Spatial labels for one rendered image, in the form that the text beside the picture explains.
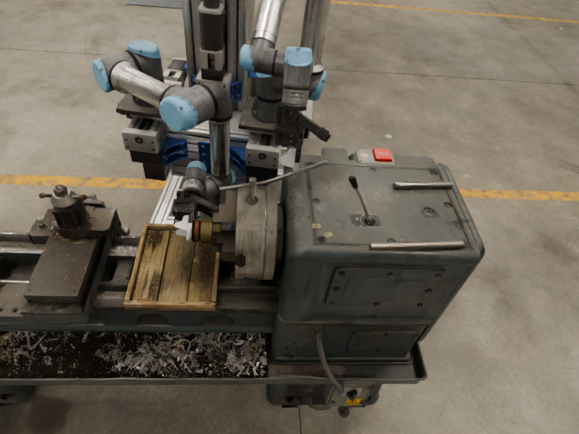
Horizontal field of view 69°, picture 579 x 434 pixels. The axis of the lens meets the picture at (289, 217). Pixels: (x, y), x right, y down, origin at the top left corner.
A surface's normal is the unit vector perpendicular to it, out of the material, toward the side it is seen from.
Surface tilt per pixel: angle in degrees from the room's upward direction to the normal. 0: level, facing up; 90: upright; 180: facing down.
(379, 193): 0
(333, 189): 0
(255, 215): 22
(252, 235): 44
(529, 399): 0
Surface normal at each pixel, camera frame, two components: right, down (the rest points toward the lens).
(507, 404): 0.10, -0.68
